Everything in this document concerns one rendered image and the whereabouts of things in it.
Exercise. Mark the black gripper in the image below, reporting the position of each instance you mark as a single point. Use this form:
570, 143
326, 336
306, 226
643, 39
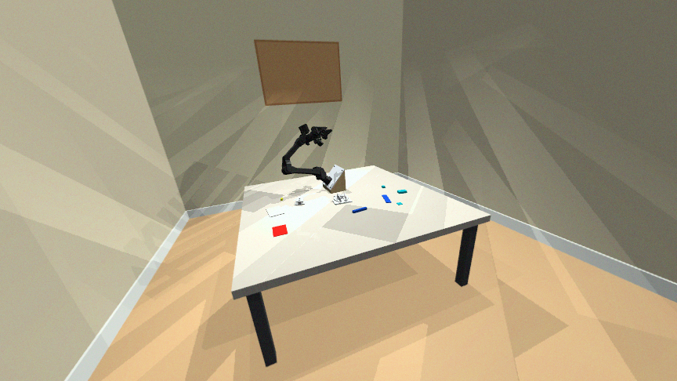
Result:
319, 131

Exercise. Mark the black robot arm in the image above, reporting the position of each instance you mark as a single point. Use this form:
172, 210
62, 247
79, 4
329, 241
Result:
286, 163

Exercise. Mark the red flat plate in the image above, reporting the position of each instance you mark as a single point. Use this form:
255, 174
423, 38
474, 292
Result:
279, 230

